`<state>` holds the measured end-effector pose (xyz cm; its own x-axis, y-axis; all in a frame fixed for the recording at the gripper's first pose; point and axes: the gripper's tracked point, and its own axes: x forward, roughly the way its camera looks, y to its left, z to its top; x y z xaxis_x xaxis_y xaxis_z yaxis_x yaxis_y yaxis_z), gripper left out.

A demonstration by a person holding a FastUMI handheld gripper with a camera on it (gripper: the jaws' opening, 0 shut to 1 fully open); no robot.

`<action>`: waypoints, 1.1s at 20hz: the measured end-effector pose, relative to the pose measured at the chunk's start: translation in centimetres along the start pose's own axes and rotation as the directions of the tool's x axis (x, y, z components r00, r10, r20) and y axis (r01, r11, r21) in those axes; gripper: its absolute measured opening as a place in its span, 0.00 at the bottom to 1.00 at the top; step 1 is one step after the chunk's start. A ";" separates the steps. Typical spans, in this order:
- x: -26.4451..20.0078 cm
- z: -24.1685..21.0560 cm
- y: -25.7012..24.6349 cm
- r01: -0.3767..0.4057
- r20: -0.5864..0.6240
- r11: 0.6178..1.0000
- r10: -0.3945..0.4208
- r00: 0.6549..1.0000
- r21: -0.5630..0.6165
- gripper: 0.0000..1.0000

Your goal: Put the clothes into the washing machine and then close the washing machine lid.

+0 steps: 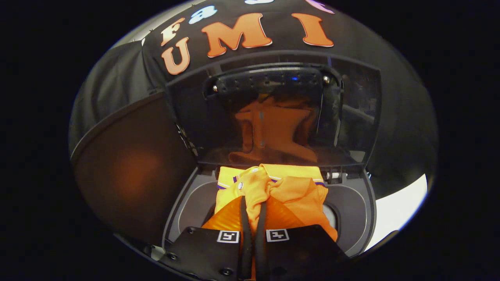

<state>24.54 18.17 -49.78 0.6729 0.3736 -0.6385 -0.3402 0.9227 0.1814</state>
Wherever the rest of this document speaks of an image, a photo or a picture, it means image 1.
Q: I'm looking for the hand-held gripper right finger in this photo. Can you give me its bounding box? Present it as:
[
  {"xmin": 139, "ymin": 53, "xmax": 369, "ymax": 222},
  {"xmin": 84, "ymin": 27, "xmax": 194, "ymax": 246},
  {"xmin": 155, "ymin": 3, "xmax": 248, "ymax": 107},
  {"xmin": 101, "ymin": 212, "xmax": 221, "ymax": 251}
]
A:
[{"xmin": 255, "ymin": 197, "xmax": 352, "ymax": 281}]

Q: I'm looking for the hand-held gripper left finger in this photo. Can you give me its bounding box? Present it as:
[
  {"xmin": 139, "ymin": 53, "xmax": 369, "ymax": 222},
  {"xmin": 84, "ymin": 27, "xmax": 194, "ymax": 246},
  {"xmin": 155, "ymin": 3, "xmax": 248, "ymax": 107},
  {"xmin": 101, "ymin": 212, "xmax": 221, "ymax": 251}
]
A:
[{"xmin": 162, "ymin": 195, "xmax": 253, "ymax": 281}]

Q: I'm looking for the orange polo shirt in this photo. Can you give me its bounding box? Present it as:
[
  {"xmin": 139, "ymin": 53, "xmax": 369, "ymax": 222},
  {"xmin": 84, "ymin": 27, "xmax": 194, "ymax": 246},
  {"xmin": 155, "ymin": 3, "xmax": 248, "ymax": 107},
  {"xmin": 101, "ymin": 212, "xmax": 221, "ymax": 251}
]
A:
[{"xmin": 214, "ymin": 164, "xmax": 339, "ymax": 281}]

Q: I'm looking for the grey washing machine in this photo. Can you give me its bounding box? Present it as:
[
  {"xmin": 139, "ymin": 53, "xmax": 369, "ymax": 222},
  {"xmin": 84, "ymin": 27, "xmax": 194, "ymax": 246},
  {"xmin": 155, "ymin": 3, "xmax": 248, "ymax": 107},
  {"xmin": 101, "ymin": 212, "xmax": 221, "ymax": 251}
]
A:
[{"xmin": 161, "ymin": 163, "xmax": 378, "ymax": 261}]

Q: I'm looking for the dark washing machine lid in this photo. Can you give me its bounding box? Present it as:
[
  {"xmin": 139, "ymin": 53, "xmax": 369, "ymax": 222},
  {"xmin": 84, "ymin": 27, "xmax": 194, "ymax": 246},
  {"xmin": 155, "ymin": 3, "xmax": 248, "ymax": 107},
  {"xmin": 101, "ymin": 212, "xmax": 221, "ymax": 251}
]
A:
[{"xmin": 167, "ymin": 49, "xmax": 382, "ymax": 169}]

